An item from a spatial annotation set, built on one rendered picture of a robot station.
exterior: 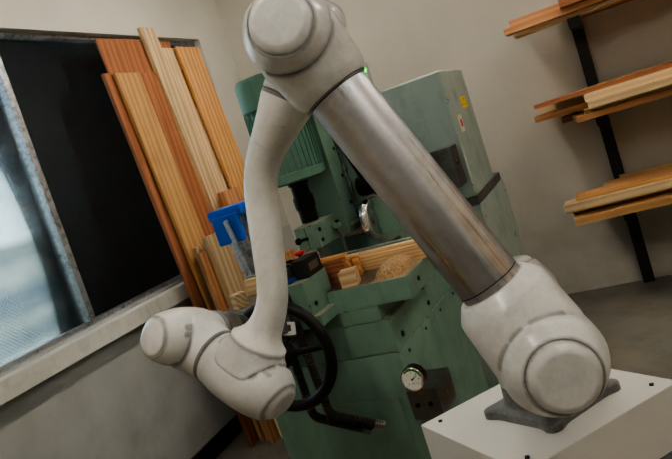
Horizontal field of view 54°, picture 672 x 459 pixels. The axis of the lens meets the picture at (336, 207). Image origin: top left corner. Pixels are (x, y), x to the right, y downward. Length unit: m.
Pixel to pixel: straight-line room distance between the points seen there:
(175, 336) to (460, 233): 0.52
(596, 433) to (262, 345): 0.55
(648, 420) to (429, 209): 0.53
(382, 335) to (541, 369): 0.83
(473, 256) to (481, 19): 3.12
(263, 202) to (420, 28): 3.03
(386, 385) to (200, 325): 0.71
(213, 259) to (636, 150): 2.36
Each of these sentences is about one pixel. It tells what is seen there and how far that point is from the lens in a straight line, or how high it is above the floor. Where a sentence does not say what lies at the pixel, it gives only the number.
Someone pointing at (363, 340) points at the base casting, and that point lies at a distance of 1.74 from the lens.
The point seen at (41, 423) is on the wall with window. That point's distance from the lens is 2.76.
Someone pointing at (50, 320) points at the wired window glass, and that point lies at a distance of 2.93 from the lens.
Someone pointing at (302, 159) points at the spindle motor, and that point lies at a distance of 1.80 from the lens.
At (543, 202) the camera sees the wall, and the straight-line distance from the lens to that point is 4.04.
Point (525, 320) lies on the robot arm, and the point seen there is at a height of 0.94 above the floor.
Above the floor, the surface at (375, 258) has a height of 0.93.
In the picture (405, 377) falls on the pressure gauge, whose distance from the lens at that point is 1.67.
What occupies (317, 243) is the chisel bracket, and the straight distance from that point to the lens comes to 1.84.
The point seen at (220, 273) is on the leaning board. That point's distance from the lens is 3.19.
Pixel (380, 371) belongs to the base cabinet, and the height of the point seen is 0.67.
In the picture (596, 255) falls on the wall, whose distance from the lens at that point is 4.10.
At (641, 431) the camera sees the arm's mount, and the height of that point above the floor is 0.66.
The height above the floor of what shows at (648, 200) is 0.54.
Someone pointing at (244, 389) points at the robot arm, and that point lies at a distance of 1.13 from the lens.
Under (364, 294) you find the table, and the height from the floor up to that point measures 0.88.
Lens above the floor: 1.25
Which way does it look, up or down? 5 degrees down
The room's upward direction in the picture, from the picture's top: 18 degrees counter-clockwise
